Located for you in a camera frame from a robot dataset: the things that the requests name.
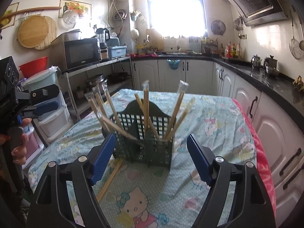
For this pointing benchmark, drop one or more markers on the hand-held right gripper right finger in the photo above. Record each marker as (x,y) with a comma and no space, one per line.
(198,154)

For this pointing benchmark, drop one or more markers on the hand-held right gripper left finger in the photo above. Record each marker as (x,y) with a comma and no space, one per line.
(104,152)

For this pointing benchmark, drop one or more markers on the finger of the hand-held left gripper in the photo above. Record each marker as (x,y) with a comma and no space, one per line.
(47,106)
(45,92)

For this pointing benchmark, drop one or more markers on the wooden chopstick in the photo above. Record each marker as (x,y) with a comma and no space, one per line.
(104,187)
(116,171)

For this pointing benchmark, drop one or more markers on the green plastic utensil basket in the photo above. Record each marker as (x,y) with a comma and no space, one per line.
(159,154)

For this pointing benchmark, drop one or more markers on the bunch of wooden chopsticks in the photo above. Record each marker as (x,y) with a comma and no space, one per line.
(146,104)

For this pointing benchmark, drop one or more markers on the hanging metal utensils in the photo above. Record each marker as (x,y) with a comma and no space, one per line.
(239,27)

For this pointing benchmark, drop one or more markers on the person's left hand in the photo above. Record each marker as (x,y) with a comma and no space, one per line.
(25,139)

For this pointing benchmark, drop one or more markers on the light blue plastic bin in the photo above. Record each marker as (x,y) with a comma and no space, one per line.
(41,80)

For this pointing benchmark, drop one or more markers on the white plastic drawer unit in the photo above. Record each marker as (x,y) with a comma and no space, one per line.
(54,123)

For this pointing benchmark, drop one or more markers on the cartoon cat printed cloth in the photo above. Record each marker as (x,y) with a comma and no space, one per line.
(213,133)

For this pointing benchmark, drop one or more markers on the red plastic basin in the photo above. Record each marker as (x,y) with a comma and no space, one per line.
(33,66)

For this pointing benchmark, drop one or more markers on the stacked steel pots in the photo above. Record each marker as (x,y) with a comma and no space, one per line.
(96,84)

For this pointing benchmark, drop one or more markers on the black microwave oven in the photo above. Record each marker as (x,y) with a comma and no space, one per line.
(82,53)

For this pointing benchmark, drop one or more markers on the round woven mat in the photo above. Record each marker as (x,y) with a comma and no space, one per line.
(53,33)

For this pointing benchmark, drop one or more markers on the round wooden board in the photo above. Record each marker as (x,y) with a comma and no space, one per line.
(33,32)

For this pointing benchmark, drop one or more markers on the pink blanket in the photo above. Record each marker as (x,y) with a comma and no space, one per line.
(258,147)

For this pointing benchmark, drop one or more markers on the metal kitchen shelf rack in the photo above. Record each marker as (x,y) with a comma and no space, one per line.
(99,64)

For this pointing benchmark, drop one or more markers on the black wok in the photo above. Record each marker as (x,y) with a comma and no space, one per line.
(120,77)

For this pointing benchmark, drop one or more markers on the black blender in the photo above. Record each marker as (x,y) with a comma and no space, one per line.
(103,42)

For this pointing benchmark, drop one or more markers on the white lower kitchen cabinets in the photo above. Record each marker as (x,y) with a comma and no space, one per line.
(201,76)

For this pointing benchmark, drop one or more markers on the long wooden rolling pin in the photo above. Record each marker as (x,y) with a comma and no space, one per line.
(30,10)

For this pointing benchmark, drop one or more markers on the blue plastic box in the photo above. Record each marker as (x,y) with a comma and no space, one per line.
(117,51)

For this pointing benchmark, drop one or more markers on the small blue hanging bin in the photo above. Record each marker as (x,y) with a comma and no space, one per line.
(172,64)

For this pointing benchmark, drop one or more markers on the black kitchen countertop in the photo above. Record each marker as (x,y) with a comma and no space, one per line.
(261,76)

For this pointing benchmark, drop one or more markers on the steel kettle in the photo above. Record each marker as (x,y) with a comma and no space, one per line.
(256,62)

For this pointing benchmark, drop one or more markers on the group of condiment bottles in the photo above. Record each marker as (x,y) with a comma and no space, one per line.
(231,50)

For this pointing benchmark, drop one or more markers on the black kettle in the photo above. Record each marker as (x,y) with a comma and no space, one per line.
(270,66)

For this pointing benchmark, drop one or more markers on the pale cutting board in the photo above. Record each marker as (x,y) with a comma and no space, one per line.
(154,40)

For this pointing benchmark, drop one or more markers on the ginger root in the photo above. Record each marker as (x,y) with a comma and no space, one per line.
(299,83)

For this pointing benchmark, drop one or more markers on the bright window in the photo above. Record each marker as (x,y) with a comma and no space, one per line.
(175,7)

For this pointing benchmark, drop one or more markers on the black range hood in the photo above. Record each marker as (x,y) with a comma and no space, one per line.
(254,2)

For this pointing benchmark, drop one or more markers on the fruit wall poster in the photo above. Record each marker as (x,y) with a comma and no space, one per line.
(76,8)
(8,14)

